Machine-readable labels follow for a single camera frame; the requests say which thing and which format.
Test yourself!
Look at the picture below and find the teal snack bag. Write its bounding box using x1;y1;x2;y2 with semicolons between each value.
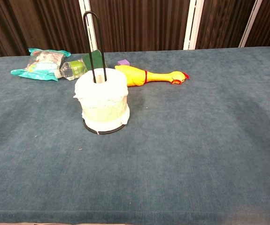
10;48;71;82

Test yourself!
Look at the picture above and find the white tissue roll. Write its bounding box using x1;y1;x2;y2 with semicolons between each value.
73;67;130;132

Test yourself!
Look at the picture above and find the black wire paper roll stand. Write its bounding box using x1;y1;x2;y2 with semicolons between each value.
82;11;127;135

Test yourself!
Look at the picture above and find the yellow rubber chicken toy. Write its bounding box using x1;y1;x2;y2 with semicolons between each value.
115;65;190;87

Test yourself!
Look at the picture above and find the clear bottle with green label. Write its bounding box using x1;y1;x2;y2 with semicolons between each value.
54;59;88;81

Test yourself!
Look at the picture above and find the green scouring sponge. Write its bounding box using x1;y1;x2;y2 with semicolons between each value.
82;49;108;71

